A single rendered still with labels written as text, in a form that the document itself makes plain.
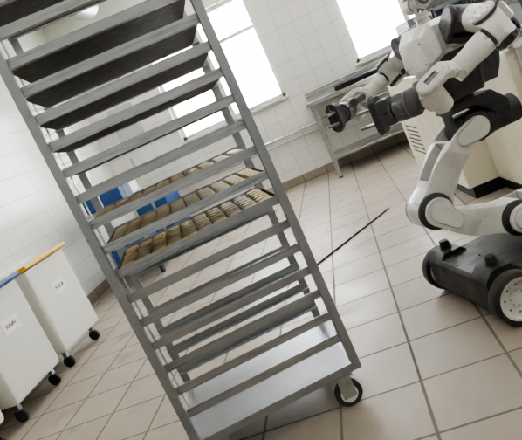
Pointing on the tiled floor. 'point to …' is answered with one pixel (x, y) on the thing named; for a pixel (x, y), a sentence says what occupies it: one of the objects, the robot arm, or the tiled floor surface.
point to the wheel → (351, 397)
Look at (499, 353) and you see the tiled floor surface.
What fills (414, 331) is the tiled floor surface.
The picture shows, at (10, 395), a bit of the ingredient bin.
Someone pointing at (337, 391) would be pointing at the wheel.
